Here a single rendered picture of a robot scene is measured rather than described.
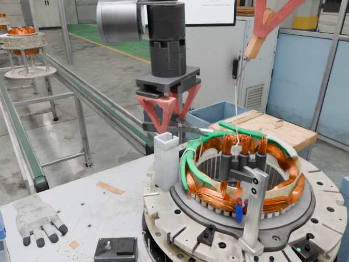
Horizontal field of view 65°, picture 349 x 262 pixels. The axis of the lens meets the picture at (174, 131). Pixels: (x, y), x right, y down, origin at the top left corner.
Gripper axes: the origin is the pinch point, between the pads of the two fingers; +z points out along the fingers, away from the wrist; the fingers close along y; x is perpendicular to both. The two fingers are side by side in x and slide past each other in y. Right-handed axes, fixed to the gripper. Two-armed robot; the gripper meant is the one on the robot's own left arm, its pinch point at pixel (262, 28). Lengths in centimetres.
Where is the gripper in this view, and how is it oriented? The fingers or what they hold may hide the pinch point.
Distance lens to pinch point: 38.5
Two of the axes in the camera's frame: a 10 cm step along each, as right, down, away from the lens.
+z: -3.0, 7.6, 5.8
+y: -3.5, 4.7, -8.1
